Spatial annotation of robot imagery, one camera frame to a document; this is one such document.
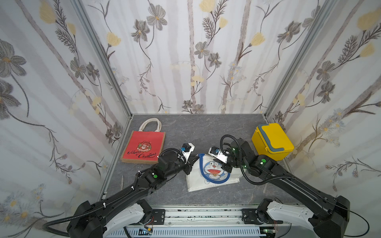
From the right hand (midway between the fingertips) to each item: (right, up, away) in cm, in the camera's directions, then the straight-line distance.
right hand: (218, 156), depth 73 cm
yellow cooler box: (+35, +7, +15) cm, 39 cm away
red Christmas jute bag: (-46, +2, +28) cm, 54 cm away
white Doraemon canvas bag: (-5, -10, +8) cm, 14 cm away
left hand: (-10, 0, 0) cm, 10 cm away
